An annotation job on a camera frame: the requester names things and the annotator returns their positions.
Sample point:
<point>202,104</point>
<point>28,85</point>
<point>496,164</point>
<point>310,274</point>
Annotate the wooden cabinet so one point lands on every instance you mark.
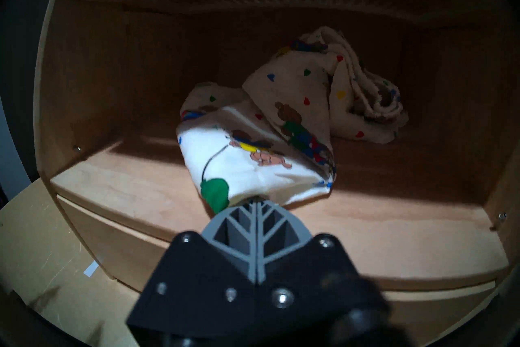
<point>142,86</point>

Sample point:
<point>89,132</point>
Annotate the white tape strip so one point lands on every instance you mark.
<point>91,269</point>

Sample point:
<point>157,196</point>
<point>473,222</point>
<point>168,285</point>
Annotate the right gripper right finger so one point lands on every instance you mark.
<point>300,281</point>

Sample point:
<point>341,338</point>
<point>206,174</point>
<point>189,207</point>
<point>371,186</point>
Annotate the white cartoon print pants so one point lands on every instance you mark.
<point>284,118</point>

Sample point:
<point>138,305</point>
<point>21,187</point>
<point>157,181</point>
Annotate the wooden cabinet drawer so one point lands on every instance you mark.
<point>109,240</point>

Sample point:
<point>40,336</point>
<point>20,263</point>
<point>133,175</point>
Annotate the light wooden table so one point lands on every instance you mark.
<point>40,252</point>

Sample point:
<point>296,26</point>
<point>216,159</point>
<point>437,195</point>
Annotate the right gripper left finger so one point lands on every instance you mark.
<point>203,289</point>

